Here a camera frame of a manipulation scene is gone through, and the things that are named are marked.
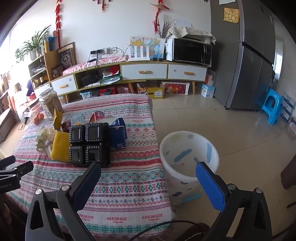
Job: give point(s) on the black four-compartment plastic tray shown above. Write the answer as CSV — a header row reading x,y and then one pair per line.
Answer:
x,y
89,144

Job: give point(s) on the black microwave oven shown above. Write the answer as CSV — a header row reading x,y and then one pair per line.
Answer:
x,y
189,52

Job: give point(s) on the stack of white blue boxes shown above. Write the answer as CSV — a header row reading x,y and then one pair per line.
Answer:
x,y
289,106

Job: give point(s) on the grey refrigerator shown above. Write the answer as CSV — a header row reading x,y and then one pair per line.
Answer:
x,y
245,69

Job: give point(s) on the yellow cardboard box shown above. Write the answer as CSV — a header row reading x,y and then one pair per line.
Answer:
x,y
155,92

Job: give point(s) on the glass jar of cereal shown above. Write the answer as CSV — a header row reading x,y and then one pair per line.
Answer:
x,y
52,102

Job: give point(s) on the white router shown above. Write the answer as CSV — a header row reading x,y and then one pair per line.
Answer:
x,y
138,54

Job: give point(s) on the brown chair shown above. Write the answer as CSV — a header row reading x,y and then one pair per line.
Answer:
x,y
289,173

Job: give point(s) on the dark blue carton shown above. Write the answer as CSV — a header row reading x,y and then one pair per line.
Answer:
x,y
118,136

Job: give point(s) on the table with patterned cloth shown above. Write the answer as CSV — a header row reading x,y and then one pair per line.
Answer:
x,y
129,190

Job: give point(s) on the long wooden cabinet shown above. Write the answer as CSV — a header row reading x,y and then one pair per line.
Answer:
x,y
111,69

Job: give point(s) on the framed cat picture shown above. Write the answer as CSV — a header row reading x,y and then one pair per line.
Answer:
x,y
67,56

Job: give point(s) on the red cartoon can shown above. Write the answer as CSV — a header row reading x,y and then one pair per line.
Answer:
x,y
97,116

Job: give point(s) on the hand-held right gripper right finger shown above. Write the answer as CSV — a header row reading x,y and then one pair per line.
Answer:
x,y
209,185

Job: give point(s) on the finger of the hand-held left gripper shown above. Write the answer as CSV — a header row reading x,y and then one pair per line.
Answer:
x,y
7,161
20,169

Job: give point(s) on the white and blue box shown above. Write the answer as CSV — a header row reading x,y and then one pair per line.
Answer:
x,y
207,90

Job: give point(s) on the bag of oranges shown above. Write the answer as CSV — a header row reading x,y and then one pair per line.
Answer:
x,y
38,115

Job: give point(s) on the white spotted plastic bin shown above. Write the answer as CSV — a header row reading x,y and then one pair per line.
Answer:
x,y
185,180

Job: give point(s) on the white cabinet drawer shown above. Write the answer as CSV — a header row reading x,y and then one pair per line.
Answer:
x,y
63,84
187,73
143,71

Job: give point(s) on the colourful map print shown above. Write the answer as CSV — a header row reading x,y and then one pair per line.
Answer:
x,y
153,48

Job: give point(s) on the yellow sponge block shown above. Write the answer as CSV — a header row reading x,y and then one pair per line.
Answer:
x,y
60,146

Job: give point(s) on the yellow paper note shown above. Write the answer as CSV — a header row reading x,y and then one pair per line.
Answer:
x,y
231,15

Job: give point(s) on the yellow snack packet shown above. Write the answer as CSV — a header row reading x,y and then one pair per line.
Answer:
x,y
57,119

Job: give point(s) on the light blue drink carton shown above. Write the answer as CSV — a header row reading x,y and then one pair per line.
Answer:
x,y
77,120

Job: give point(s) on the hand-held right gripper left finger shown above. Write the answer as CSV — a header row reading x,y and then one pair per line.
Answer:
x,y
86,185

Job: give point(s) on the white power strip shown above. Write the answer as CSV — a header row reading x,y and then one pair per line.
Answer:
x,y
99,52

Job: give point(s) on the floral cloth cover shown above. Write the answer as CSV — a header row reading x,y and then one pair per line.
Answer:
x,y
189,31

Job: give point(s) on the red knot hanging decoration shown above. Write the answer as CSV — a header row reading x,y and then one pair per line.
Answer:
x,y
158,20

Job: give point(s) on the dried branches bundle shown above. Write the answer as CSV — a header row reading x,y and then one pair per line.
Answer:
x,y
166,29

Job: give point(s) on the potted green plant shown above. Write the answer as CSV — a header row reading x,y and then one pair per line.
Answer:
x,y
32,44

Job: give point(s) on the blue plastic stool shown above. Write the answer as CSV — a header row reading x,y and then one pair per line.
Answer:
x,y
272,104

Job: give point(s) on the clear storage box red print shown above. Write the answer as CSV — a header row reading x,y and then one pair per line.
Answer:
x,y
175,88

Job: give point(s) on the white tissue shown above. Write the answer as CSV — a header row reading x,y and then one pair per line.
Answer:
x,y
44,138

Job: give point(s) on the wooden shelf unit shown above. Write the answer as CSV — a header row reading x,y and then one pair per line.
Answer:
x,y
38,69

